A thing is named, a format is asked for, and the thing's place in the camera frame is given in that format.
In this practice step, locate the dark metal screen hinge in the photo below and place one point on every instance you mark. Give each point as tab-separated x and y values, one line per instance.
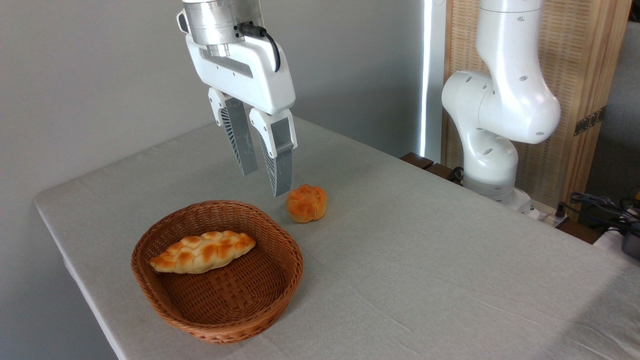
590	121

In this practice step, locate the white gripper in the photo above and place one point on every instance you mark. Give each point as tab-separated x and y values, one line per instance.
260	80

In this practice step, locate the grey tablecloth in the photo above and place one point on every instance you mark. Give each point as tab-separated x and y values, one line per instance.
425	260

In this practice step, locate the brown woven wicker basket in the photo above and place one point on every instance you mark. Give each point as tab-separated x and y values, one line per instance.
225	305

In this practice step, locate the grey metal pot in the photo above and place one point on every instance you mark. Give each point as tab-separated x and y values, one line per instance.
631	244

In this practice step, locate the round orange bread bun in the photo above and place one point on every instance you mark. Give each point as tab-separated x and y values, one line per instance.
306	202

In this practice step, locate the dark brown wooden block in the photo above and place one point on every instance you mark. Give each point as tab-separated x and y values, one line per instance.
416	160
442	171

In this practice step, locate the long braided bread loaf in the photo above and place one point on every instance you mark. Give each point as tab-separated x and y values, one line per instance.
205	251

